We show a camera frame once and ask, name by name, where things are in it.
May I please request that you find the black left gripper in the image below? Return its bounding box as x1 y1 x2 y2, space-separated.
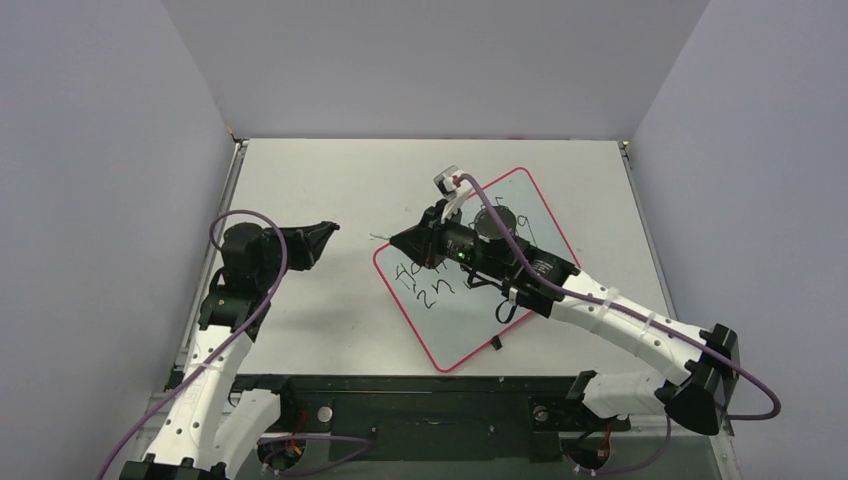
256 223 334 289

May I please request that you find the pink-framed whiteboard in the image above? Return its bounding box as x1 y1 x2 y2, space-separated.
373 167 580 373

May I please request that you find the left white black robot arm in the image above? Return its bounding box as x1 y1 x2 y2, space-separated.
119 221 340 479

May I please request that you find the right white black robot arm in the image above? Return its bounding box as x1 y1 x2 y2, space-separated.
389 202 739 436

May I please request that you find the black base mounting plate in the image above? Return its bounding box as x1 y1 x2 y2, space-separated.
232 374 635 474

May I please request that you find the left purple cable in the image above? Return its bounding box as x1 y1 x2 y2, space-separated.
95 209 289 480

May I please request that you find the purple cable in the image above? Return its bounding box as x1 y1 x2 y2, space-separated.
457 172 783 421
95 209 289 480

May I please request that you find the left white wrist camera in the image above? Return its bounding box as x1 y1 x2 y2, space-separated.
433 165 474 224

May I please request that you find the aluminium table frame rail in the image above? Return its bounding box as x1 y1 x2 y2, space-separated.
135 390 737 440

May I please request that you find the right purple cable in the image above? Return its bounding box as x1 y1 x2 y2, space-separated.
457 172 783 421

